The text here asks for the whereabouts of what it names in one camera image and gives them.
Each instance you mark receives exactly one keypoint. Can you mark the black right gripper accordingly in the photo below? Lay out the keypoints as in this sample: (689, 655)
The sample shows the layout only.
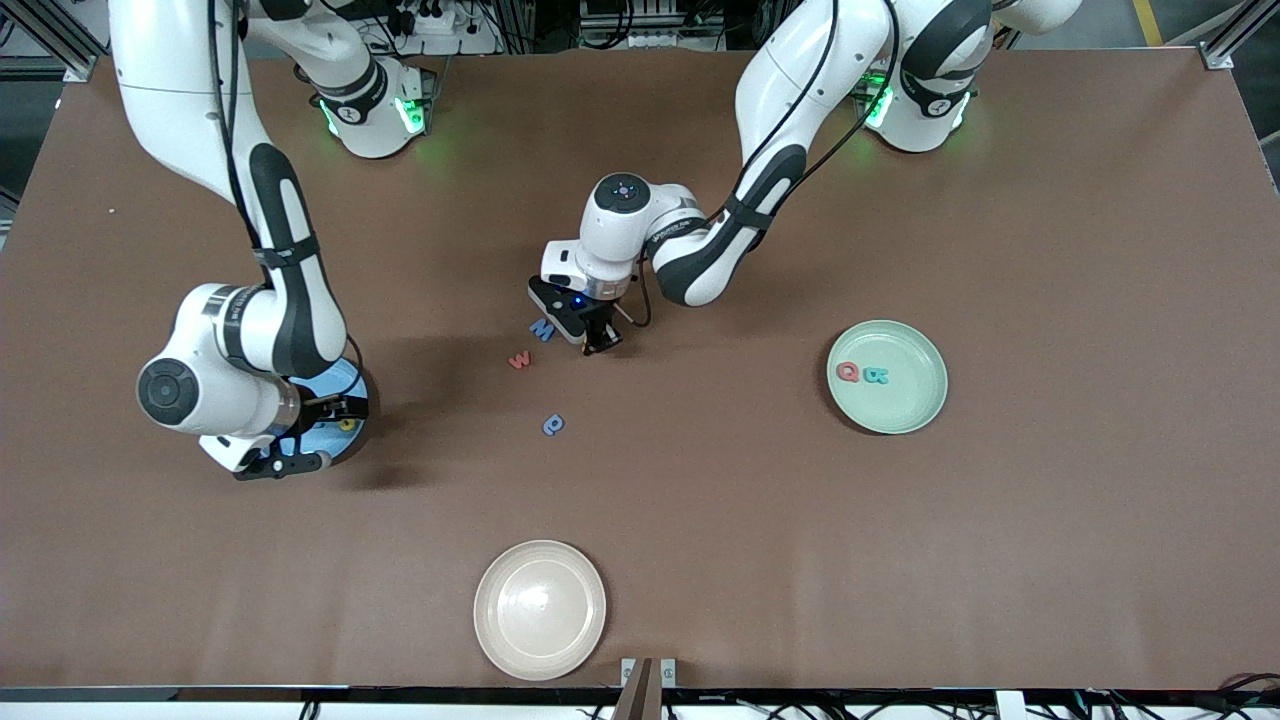
(322, 410)

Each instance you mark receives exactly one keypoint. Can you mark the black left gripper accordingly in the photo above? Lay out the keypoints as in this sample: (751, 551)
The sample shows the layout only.
(601, 325)

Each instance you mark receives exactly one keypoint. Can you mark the blue foam capital letter W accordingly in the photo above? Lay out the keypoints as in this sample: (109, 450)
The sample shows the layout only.
(542, 329)

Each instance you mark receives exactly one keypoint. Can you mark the red foam small letter w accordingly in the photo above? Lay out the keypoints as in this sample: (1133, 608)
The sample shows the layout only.
(519, 360)

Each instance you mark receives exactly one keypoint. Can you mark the blue foam letter a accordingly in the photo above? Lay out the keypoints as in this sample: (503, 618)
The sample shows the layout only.
(548, 428)

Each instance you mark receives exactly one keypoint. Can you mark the red foam letter Q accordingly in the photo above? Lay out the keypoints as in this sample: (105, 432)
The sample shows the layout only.
(841, 373)

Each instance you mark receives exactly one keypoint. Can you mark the teal foam letter R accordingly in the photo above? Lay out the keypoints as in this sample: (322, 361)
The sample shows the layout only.
(877, 377)

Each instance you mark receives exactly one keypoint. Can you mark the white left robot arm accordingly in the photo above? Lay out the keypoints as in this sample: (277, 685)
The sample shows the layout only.
(780, 80)

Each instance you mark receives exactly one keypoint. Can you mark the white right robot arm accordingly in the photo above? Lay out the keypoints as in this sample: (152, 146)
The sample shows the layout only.
(240, 330)

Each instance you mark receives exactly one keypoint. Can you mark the blue plate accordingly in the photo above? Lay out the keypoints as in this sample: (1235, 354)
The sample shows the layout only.
(345, 385)

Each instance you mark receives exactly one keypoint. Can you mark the beige plate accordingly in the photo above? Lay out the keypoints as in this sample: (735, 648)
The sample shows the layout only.
(540, 610)

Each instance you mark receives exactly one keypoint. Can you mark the green plate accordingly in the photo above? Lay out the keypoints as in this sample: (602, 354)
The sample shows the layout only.
(900, 400)

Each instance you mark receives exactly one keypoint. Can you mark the white power strip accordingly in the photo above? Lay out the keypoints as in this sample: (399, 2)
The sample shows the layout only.
(445, 22)

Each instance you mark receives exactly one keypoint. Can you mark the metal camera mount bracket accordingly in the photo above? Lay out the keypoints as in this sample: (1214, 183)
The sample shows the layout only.
(640, 690)

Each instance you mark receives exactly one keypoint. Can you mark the aluminium frame profile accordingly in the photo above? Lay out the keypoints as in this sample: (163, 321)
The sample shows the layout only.
(60, 50)
(1230, 40)

